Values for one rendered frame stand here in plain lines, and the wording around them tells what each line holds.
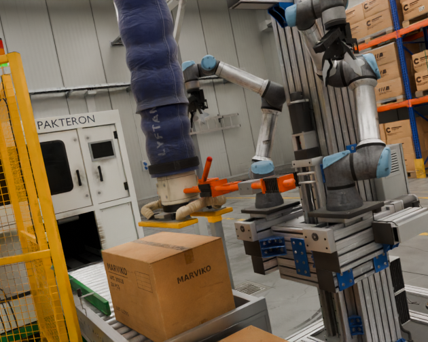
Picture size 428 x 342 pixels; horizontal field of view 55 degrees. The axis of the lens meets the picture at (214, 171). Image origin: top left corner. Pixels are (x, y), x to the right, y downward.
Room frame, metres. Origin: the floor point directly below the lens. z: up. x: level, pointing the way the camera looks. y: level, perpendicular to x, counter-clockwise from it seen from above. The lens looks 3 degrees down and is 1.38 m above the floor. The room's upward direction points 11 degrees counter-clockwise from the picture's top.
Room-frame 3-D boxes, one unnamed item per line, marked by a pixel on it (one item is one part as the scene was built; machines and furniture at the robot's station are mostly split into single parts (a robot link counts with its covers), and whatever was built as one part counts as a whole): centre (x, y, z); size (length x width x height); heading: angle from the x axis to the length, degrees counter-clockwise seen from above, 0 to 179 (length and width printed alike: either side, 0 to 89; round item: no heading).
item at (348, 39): (1.40, -0.50, 1.66); 0.09 x 0.08 x 0.12; 122
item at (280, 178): (1.34, -0.20, 1.23); 0.08 x 0.07 x 0.05; 38
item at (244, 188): (1.45, -0.12, 1.23); 0.07 x 0.07 x 0.04; 38
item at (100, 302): (2.98, 1.21, 0.60); 1.60 x 0.10 x 0.09; 32
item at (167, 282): (2.12, 0.36, 0.75); 0.60 x 0.40 x 0.40; 36
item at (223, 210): (1.87, 0.09, 1.13); 0.34 x 0.10 x 0.05; 38
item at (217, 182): (1.61, 0.01, 1.23); 0.10 x 0.08 x 0.06; 128
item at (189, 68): (2.25, 0.02, 1.82); 0.09 x 0.08 x 0.11; 92
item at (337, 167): (1.70, -0.52, 1.20); 0.13 x 0.12 x 0.14; 61
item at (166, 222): (1.75, 0.24, 1.13); 0.34 x 0.10 x 0.05; 38
